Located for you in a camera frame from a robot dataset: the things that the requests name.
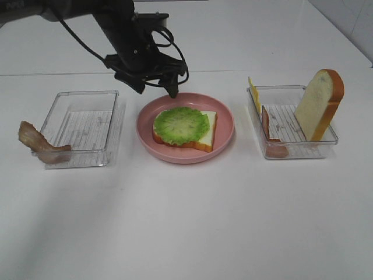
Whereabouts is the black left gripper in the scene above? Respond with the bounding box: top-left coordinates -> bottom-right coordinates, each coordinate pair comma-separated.
104,29 -> 187,99

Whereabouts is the green lettuce leaf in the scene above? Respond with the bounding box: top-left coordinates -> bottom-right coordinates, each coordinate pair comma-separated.
153,107 -> 210,146

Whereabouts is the bread slice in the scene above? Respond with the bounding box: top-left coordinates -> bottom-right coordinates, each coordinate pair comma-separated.
152,111 -> 217,152
295,69 -> 344,142

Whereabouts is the yellow cheese slice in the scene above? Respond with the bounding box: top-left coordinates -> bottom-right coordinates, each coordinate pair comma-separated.
248,76 -> 262,115

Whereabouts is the bacon strip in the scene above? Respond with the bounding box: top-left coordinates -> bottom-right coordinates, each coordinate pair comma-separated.
18,121 -> 72,165
261,106 -> 288,159

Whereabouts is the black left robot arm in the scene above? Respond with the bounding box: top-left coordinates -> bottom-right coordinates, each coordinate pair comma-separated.
1,1 -> 189,98

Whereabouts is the left clear plastic tray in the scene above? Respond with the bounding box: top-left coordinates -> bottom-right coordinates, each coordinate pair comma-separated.
32,90 -> 126,169

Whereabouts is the clear plastic tray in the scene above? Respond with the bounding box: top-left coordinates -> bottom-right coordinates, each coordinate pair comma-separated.
32,90 -> 126,169
247,85 -> 339,159

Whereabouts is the pink round plate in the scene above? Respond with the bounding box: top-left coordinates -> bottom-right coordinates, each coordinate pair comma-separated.
136,93 -> 235,164

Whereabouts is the right clear plastic tray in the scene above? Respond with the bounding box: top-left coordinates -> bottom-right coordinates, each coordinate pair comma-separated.
247,85 -> 339,159

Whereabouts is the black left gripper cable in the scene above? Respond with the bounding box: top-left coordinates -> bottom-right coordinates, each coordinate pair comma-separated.
54,8 -> 190,87

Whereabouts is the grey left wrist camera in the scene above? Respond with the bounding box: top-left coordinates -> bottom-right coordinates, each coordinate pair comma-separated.
135,12 -> 170,27

